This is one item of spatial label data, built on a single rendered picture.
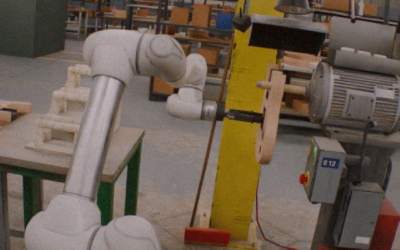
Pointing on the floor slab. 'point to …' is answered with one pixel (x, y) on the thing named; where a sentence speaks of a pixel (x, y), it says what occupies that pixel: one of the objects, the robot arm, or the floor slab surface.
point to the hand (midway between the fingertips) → (262, 118)
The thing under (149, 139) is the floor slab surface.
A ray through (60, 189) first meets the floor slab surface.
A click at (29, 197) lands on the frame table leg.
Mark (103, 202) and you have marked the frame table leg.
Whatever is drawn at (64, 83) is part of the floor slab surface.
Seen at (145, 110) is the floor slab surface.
